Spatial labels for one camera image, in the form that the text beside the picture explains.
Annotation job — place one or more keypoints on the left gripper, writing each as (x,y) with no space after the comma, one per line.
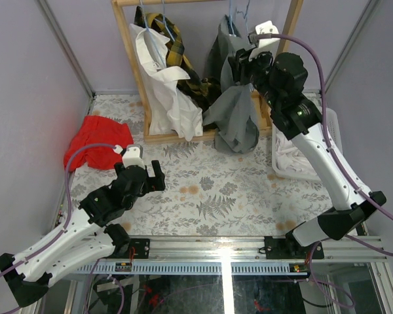
(149,182)

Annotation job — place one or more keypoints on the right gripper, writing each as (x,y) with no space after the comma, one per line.
(240,65)

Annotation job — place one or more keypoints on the blue wire hanger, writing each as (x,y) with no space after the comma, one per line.
(242,12)

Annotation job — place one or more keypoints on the white shirt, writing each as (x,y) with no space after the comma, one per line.
(288,161)
(171,110)

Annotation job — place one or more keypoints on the white plastic basket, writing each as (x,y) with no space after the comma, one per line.
(333,128)

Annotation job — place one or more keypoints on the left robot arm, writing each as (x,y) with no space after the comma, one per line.
(89,233)

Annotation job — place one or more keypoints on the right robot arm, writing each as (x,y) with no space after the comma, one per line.
(280,81)

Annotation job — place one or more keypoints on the yellow plaid shirt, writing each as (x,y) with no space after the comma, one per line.
(203,91)

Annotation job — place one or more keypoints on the blue hanger middle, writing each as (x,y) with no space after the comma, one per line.
(166,27)

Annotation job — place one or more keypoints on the wooden clothes rack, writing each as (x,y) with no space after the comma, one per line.
(264,123)

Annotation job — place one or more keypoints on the red cloth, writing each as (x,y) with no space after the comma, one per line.
(93,144)

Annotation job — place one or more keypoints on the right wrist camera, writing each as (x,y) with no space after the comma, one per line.
(261,39)

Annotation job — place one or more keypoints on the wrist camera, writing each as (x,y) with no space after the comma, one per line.
(131,155)
(261,39)

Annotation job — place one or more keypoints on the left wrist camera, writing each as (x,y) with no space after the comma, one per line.
(131,155)

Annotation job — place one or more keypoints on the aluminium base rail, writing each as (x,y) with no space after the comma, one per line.
(214,255)

